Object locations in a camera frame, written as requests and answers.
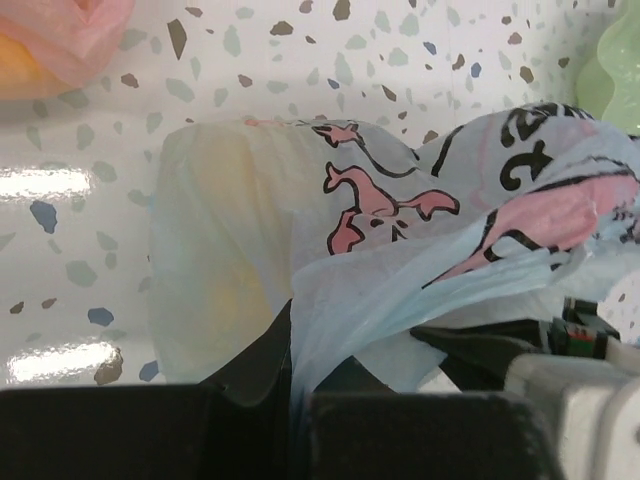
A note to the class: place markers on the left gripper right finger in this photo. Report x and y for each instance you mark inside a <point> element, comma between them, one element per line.
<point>351,380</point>

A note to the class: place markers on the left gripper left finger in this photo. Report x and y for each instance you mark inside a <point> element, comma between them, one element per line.
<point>248,418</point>

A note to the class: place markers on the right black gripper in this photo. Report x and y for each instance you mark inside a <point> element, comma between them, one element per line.
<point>477,358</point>

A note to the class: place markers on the blue printed plastic bag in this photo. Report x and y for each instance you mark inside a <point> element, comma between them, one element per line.
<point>364,237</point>

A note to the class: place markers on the pink plastic bag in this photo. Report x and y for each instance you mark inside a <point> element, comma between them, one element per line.
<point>52,47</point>

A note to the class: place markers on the green wavy bowl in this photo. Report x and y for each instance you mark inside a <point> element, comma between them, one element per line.
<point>608,85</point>

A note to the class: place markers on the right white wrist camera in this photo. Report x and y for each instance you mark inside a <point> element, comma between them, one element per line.
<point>591,405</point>

